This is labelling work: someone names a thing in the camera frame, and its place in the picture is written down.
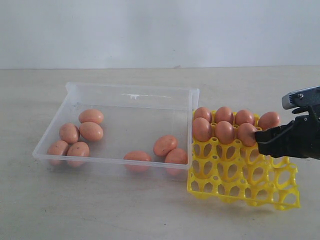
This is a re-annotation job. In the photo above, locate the yellow plastic egg tray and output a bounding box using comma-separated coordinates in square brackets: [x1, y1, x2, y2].
[187, 111, 300, 211]

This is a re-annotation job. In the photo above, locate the brown egg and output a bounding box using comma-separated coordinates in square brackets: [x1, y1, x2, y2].
[46, 140, 69, 166]
[234, 109, 255, 126]
[153, 134, 178, 157]
[193, 106, 212, 123]
[67, 141, 90, 168]
[123, 150, 152, 173]
[237, 122, 257, 147]
[214, 106, 234, 124]
[257, 111, 281, 130]
[78, 108, 104, 124]
[192, 117, 213, 142]
[79, 121, 104, 142]
[215, 121, 235, 145]
[59, 122, 80, 144]
[164, 148, 188, 176]

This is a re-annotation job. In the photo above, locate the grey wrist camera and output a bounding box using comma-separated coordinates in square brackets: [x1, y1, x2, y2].
[281, 86, 320, 117]

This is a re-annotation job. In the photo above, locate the clear plastic bin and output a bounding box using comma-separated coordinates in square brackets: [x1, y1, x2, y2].
[32, 82, 200, 181]

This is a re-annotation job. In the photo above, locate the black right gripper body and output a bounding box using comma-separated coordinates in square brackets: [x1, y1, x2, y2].
[282, 105, 320, 160]

